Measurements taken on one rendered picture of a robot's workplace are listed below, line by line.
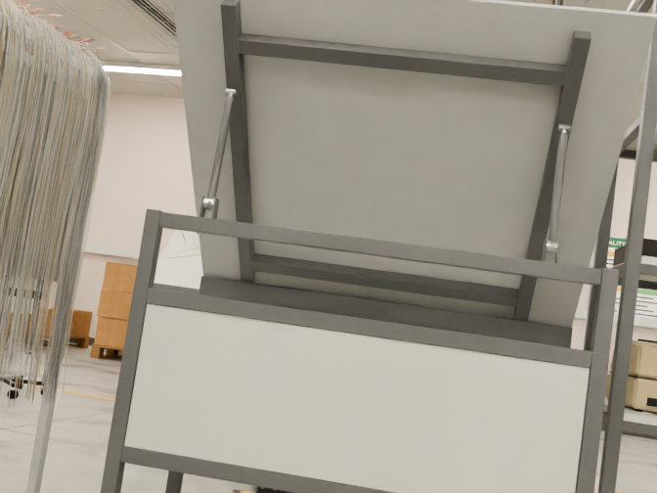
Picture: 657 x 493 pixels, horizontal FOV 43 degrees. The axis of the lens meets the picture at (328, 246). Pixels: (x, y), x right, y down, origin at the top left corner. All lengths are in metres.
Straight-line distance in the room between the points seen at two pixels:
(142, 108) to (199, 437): 9.34
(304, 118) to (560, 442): 1.06
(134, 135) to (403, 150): 9.08
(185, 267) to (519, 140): 5.60
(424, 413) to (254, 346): 0.45
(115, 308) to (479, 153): 7.30
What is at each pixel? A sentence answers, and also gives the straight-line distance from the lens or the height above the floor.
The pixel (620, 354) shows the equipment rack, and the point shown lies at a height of 0.80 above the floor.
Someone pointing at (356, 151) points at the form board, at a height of 1.26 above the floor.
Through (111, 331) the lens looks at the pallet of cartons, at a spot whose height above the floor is 0.31.
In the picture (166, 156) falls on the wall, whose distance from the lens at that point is 10.97.
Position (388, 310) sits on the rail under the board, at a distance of 2.63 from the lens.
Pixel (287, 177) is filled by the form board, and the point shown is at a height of 1.17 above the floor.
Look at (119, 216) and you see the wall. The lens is 11.11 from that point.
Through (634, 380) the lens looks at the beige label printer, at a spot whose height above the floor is 0.74.
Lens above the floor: 0.79
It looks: 5 degrees up
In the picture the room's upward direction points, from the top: 8 degrees clockwise
